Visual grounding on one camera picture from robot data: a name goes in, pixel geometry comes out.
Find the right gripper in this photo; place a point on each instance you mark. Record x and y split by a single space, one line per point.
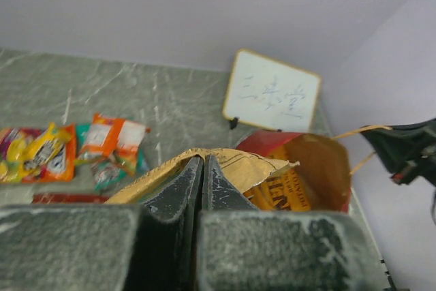
406 151

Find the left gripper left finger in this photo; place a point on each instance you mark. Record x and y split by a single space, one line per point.
104 246

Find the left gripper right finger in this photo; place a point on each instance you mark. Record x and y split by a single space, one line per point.
240 247

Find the orange kettle chips bag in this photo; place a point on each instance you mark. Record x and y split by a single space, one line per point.
284 192

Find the red paper bag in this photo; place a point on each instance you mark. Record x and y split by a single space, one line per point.
323 163

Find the teal snack packet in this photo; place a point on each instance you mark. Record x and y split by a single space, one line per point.
105 174

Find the orange skittles packet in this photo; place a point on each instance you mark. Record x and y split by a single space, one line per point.
115 139

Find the red doritos chip bag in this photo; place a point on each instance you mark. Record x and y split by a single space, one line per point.
56 198

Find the orange lay's chip bag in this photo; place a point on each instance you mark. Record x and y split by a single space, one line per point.
61 168

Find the yellow m&m's packet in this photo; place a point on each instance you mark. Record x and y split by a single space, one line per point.
26 152

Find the small whiteboard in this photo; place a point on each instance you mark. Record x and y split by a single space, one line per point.
270 94

